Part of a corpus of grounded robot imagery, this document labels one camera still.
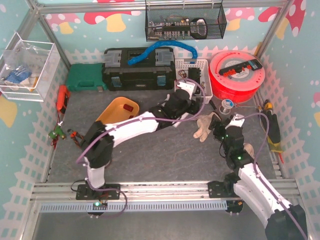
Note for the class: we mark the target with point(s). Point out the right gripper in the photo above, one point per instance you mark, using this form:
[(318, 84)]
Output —
[(217, 125)]

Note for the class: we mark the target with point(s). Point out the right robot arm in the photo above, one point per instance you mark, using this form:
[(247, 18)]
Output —
[(281, 219)]

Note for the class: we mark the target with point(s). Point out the black wire mesh basket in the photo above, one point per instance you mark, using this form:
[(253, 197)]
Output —
[(184, 22)]

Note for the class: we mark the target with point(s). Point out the red filament spool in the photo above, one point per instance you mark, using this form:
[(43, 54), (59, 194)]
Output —
[(239, 87)]

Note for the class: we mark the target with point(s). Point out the black power strip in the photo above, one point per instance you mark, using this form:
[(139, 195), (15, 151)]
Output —
[(252, 64)]

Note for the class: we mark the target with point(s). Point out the clear acrylic box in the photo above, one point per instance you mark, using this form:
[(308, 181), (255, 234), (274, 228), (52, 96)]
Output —
[(41, 58)]

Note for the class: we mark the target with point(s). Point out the blue white glove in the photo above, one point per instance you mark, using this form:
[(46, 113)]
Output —
[(18, 77)]

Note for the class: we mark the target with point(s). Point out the beige work glove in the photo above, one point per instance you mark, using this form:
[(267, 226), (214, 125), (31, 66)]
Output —
[(203, 122)]

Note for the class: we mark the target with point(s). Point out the orange plastic tray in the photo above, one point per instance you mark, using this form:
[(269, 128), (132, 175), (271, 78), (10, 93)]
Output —
[(115, 113)]

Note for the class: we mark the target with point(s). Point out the small solder wire spool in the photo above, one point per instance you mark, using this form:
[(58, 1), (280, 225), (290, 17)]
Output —
[(226, 106)]

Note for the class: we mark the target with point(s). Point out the black tool box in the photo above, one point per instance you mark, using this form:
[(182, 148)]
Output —
[(156, 72)]

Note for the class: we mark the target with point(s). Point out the orange handled pliers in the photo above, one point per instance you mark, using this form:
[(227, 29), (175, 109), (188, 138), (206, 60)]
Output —
[(76, 137)]

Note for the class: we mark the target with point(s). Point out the red large spring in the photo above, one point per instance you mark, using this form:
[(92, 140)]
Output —
[(128, 108)]

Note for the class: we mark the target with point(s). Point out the green tool case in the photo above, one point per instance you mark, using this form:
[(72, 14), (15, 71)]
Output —
[(85, 77)]

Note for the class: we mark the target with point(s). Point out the orange black meter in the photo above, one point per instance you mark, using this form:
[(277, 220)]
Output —
[(62, 99)]

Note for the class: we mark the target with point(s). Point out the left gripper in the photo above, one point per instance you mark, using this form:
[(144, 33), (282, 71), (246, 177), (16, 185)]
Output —
[(194, 81)]

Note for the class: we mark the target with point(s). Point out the white plastic basket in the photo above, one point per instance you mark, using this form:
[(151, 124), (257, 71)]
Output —
[(204, 79)]

